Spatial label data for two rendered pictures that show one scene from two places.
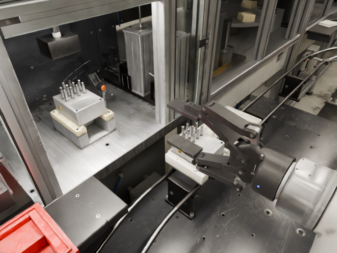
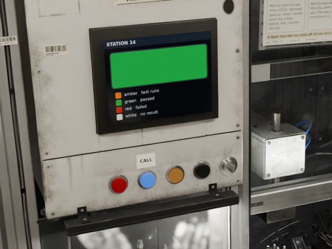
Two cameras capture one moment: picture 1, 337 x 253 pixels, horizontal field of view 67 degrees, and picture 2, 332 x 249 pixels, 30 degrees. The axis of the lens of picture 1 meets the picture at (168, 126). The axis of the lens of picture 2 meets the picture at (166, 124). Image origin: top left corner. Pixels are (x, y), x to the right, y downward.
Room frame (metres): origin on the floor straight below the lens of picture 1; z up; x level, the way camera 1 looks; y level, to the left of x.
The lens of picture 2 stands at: (-0.78, -0.20, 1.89)
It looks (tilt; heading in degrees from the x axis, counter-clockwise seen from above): 17 degrees down; 29
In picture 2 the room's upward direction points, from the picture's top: 2 degrees counter-clockwise
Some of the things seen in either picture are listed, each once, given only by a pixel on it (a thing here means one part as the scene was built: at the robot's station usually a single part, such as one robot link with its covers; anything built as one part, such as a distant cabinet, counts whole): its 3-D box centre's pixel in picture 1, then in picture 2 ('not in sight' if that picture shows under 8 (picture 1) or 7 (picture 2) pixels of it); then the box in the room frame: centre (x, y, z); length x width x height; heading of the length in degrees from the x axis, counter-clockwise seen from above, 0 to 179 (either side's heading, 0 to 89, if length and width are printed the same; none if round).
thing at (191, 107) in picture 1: (198, 106); not in sight; (0.37, -0.05, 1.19); 0.05 x 0.01 x 0.03; 48
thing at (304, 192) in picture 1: (304, 190); not in sight; (0.24, -0.20, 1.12); 0.09 x 0.06 x 0.09; 138
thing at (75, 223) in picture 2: not in sight; (153, 207); (0.20, 0.39, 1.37); 0.36 x 0.04 x 0.04; 138
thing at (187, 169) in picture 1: (215, 144); not in sight; (0.66, -0.16, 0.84); 0.36 x 0.14 x 0.10; 138
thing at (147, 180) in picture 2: not in sight; (146, 179); (0.21, 0.40, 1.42); 0.03 x 0.02 x 0.03; 138
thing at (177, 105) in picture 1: (186, 109); not in sight; (0.39, -0.03, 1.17); 0.07 x 0.03 x 0.01; 48
